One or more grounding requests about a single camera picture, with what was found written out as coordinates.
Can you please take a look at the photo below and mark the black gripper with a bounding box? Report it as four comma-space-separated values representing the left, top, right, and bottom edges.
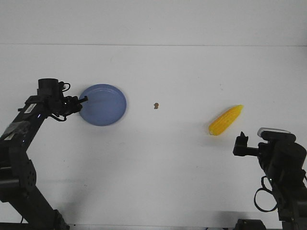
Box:
233, 131, 296, 157
37, 78, 88, 117

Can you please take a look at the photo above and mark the blue round plate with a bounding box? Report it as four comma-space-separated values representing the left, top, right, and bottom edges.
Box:
79, 84, 127, 127

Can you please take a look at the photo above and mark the yellow corn cob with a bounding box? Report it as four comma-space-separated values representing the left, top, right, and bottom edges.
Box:
208, 104, 244, 136

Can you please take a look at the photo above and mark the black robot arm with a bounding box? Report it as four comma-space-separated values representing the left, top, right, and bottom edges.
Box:
233, 127, 307, 230
0, 79, 88, 230

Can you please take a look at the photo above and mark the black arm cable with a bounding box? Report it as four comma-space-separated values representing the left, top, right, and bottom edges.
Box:
254, 176, 279, 212
49, 82, 71, 121

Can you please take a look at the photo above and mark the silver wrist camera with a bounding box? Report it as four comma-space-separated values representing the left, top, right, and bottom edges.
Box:
257, 127, 291, 138

